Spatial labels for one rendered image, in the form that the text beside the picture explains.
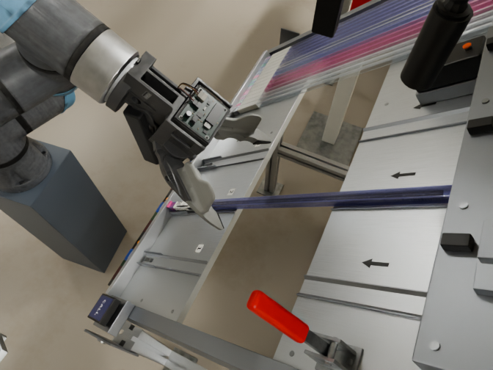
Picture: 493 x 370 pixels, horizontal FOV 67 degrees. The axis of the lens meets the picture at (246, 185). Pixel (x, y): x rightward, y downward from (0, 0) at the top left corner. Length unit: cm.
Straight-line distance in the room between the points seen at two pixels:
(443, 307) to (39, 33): 43
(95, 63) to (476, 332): 40
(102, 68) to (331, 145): 138
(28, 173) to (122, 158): 74
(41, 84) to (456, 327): 50
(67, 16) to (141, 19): 195
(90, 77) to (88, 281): 116
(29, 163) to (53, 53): 62
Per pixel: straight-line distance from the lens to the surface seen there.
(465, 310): 27
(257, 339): 139
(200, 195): 45
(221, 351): 43
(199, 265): 57
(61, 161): 110
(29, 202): 107
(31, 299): 161
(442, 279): 28
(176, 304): 56
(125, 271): 70
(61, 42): 45
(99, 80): 44
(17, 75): 54
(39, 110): 98
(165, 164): 46
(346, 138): 176
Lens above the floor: 137
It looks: 60 degrees down
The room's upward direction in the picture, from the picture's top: straight up
